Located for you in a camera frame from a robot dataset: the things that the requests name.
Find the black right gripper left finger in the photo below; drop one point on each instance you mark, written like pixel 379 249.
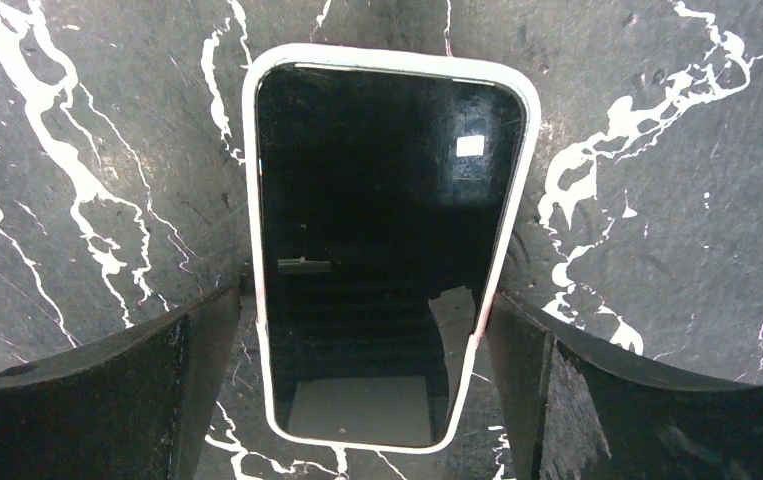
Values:
pixel 134 405

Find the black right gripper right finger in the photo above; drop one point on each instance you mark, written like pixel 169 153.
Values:
pixel 578 407

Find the black phone pink case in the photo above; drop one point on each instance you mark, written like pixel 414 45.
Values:
pixel 383 189

